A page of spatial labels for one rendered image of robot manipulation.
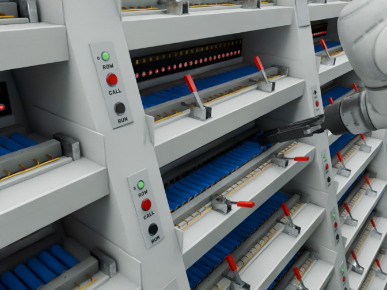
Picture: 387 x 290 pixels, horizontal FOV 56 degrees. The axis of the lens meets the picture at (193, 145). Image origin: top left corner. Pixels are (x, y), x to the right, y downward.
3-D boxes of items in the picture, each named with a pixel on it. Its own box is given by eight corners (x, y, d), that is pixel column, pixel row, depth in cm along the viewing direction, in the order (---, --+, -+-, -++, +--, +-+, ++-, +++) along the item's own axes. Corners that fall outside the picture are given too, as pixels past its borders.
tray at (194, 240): (312, 160, 108) (318, 130, 104) (181, 274, 65) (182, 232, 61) (254, 141, 119) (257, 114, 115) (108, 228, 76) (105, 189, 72)
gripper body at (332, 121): (348, 96, 85) (311, 107, 92) (336, 105, 79) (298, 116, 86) (358, 126, 86) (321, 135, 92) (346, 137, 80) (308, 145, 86)
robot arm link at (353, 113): (360, 94, 75) (333, 102, 79) (374, 135, 76) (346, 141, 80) (372, 86, 82) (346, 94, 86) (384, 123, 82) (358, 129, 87)
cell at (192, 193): (177, 187, 82) (199, 198, 79) (171, 191, 81) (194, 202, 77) (177, 180, 82) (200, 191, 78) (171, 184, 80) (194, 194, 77)
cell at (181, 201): (164, 195, 79) (188, 206, 76) (159, 198, 78) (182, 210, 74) (164, 188, 79) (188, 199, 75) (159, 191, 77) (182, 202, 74)
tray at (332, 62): (370, 60, 154) (378, 26, 148) (315, 88, 110) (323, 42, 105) (323, 53, 165) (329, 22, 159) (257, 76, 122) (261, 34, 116)
